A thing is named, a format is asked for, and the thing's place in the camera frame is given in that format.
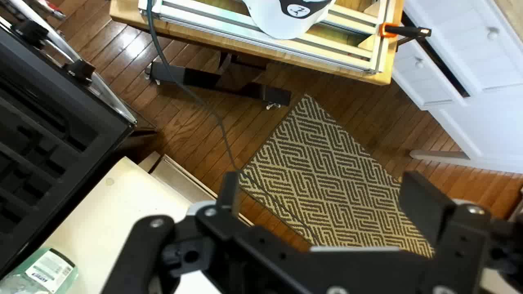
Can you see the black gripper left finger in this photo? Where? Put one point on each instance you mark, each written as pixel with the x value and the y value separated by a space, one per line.
pixel 230 200

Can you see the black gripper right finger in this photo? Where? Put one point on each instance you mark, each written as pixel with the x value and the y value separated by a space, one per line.
pixel 428 208

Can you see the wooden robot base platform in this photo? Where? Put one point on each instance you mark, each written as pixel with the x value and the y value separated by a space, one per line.
pixel 330 36

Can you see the patterned grey cream rug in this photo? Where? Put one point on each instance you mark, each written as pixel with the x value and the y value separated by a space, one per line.
pixel 328 187

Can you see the black metal stand leg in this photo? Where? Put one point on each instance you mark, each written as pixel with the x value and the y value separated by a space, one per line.
pixel 164 74

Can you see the white kitchen cabinets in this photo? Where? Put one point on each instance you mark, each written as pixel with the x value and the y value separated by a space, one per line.
pixel 470 77

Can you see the orange black clamp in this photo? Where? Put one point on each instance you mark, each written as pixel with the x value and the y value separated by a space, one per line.
pixel 390 30

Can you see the black stove top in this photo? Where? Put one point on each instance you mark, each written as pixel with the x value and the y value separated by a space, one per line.
pixel 55 136

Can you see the green labelled plastic package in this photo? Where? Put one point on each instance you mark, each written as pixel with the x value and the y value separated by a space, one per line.
pixel 45 272

